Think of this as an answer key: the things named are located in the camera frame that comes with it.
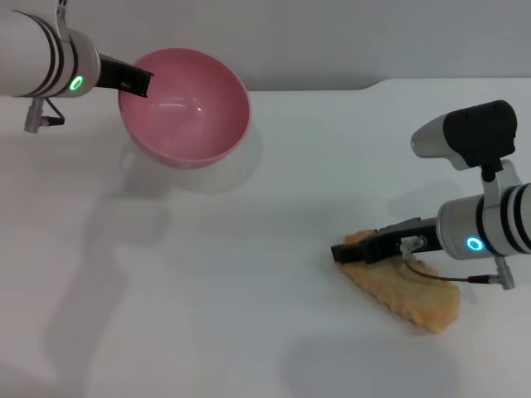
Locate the orange ridged toy bread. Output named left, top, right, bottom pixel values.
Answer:
left=339, top=231, right=461, bottom=334

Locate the silver right camera bracket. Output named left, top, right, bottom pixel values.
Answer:
left=480, top=158, right=525, bottom=209

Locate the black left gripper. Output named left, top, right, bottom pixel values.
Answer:
left=95, top=55, right=155, bottom=100

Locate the pink plastic bowl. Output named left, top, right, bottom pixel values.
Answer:
left=117, top=47, right=252, bottom=170

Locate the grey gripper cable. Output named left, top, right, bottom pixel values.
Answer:
left=399, top=235, right=517, bottom=292

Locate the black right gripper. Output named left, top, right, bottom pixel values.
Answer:
left=330, top=216, right=445, bottom=265

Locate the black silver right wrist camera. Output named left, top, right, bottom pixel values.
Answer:
left=410, top=99, right=519, bottom=172

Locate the short black connector cable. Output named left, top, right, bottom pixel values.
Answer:
left=23, top=96, right=67, bottom=133

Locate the silver camera bracket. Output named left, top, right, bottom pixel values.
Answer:
left=52, top=0, right=71, bottom=43
left=480, top=158, right=525, bottom=209

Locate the silver left camera bracket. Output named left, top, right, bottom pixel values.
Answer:
left=52, top=0, right=71, bottom=43

